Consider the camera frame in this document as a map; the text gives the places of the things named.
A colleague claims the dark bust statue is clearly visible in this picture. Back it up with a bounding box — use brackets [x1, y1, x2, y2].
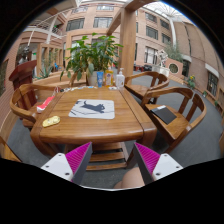
[18, 46, 33, 65]

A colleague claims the black notebook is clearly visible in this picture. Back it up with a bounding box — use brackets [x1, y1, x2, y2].
[150, 105, 178, 125]

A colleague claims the red and white bag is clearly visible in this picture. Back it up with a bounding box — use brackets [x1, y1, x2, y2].
[35, 87, 63, 114]

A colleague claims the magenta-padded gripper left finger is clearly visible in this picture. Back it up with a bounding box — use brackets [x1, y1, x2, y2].
[40, 141, 94, 186]

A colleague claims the dark red wooden pedestal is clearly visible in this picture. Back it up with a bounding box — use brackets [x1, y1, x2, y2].
[8, 59, 38, 91]

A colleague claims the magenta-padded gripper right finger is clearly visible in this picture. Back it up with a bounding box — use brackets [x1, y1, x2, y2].
[134, 142, 184, 185]

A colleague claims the green plant in white pot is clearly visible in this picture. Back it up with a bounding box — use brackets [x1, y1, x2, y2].
[59, 32, 124, 87]

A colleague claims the grey cat-print mouse pad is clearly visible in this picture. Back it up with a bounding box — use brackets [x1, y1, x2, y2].
[68, 98, 116, 120]

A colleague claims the yellow computer mouse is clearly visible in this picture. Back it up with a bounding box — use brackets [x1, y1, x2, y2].
[42, 115, 61, 128]

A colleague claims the yellow bottle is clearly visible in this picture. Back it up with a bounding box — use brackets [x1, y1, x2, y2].
[104, 66, 115, 88]

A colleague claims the wooden armchair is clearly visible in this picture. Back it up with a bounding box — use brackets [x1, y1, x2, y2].
[9, 83, 63, 131]
[124, 71, 170, 101]
[0, 136, 21, 163]
[141, 87, 208, 154]
[68, 71, 88, 88]

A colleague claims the blue tube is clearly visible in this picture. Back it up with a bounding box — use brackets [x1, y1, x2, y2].
[96, 70, 105, 89]

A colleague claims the yellow flowering plant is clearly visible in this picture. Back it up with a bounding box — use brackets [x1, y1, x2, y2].
[186, 74, 198, 90]

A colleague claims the person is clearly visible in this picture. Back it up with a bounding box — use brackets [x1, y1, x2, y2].
[113, 166, 146, 190]

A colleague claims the white pump bottle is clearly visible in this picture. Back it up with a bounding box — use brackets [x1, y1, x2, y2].
[115, 67, 126, 89]

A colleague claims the white sculpture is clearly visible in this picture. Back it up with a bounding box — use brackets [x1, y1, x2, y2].
[152, 49, 171, 77]

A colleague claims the spiky green agave plant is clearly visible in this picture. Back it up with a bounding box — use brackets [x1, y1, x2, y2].
[34, 61, 54, 80]

